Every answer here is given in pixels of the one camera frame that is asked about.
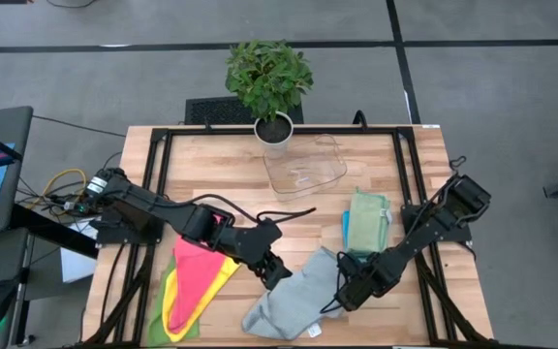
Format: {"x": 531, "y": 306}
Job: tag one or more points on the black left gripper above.
{"x": 255, "y": 242}

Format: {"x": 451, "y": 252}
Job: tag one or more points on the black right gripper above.
{"x": 371, "y": 281}

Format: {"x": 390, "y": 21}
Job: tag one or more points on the pale green-edged towel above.
{"x": 366, "y": 223}

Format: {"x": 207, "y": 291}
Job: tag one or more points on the bright blue terry towel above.
{"x": 344, "y": 228}

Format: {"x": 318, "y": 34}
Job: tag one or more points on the grey waffle towel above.
{"x": 298, "y": 295}

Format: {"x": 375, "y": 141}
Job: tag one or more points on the pink towel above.
{"x": 194, "y": 281}

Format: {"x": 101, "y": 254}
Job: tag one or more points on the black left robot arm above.
{"x": 163, "y": 208}

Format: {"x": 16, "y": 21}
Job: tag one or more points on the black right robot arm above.
{"x": 429, "y": 232}

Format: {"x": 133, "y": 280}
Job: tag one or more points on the yellow towel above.
{"x": 226, "y": 271}

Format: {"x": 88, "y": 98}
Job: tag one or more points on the white paper tag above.
{"x": 315, "y": 330}

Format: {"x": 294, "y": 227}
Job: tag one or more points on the clear plastic bin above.
{"x": 308, "y": 169}

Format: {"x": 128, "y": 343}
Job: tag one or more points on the white plant pot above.
{"x": 273, "y": 131}

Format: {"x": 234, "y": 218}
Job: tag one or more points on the green towel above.
{"x": 155, "y": 329}

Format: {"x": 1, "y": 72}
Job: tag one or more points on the black floor vent grille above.
{"x": 221, "y": 111}

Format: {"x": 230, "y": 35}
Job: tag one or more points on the white table edge sticker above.
{"x": 430, "y": 126}

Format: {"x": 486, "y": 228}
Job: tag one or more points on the green leafy plant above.
{"x": 269, "y": 75}

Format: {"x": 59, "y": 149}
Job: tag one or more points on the black metal table frame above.
{"x": 332, "y": 131}

